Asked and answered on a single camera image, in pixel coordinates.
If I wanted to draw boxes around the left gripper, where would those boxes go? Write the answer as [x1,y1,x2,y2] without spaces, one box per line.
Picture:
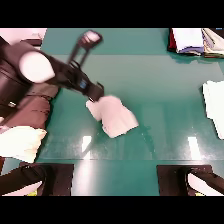
[73,71,105,103]

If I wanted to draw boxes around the white T-shirt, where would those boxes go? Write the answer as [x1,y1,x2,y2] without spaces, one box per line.
[85,95,140,139]

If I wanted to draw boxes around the brown garment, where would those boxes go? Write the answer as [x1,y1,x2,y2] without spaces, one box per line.
[0,83,62,132]

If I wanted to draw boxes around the pale pink garment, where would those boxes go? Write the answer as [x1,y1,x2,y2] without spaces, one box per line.
[0,28,48,47]

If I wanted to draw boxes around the cream garment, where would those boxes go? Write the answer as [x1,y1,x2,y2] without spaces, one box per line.
[0,125,48,165]

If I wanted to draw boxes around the red garment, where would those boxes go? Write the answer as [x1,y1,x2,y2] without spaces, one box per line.
[167,28,178,52]

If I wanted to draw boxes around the white folded garment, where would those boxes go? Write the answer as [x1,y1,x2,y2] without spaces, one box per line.
[171,28,205,55]

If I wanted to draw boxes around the beige folded garment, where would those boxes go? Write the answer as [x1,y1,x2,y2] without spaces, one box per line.
[201,28,224,60]

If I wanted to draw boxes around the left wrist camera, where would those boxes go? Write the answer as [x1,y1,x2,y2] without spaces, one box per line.
[67,30,104,68]

